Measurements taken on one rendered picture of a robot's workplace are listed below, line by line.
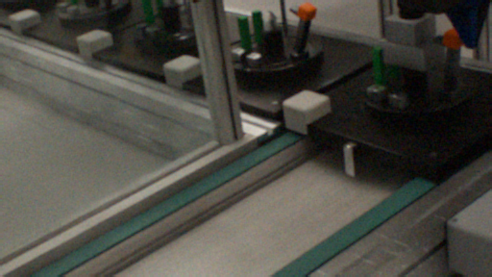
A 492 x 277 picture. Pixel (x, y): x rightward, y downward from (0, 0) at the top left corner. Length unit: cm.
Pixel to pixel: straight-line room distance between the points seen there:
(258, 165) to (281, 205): 7
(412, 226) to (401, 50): 26
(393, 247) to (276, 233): 17
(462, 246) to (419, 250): 5
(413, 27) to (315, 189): 23
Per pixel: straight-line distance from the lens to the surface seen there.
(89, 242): 99
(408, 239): 89
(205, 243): 100
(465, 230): 91
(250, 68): 124
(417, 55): 108
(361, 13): 179
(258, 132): 112
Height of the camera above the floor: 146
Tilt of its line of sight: 25 degrees down
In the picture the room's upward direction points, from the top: 10 degrees counter-clockwise
